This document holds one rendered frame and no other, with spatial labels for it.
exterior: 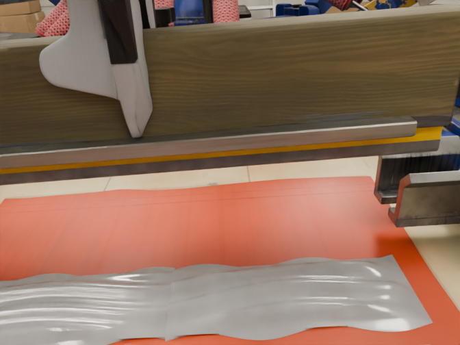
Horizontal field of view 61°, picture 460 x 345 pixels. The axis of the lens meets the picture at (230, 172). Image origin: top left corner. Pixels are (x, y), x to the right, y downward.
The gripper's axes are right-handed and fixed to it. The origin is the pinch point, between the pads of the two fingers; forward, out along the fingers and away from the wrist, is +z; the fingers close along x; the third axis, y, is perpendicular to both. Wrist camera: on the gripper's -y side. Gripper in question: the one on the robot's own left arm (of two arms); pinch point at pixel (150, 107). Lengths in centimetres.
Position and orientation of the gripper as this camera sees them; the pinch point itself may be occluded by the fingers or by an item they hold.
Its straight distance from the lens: 28.0
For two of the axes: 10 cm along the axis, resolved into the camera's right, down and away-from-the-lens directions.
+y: -10.0, 0.6, 0.0
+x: 0.3, 4.7, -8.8
